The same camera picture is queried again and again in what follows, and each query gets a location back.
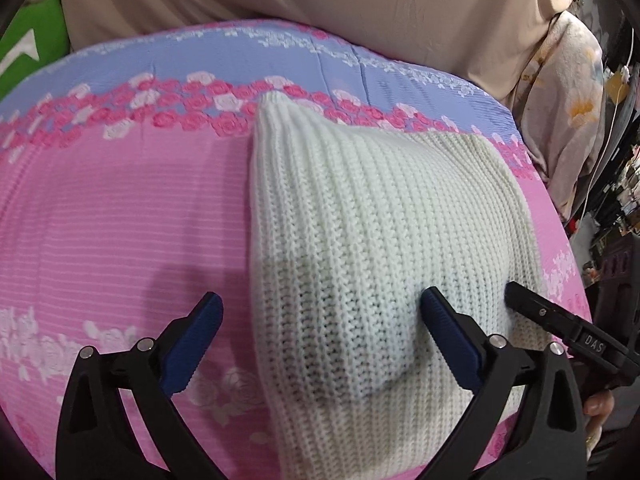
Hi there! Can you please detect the white knit sweater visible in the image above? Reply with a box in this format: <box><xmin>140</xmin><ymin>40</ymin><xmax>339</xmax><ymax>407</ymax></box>
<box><xmin>250</xmin><ymin>92</ymin><xmax>549</xmax><ymax>479</ymax></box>

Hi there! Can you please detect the person's right hand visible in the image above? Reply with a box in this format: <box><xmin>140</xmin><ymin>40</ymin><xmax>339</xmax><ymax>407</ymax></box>
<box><xmin>582</xmin><ymin>391</ymin><xmax>615</xmax><ymax>451</ymax></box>

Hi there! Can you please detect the pink floral bed sheet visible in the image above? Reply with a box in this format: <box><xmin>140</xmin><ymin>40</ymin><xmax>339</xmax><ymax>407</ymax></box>
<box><xmin>1</xmin><ymin>21</ymin><xmax>589</xmax><ymax>479</ymax></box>

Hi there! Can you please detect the floral cream cloth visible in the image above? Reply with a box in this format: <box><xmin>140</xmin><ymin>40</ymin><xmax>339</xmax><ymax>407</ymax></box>
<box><xmin>511</xmin><ymin>11</ymin><xmax>604</xmax><ymax>220</ymax></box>

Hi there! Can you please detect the green pillow white mark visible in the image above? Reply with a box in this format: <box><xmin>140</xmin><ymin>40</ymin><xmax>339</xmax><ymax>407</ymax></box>
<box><xmin>0</xmin><ymin>0</ymin><xmax>70</xmax><ymax>99</ymax></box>

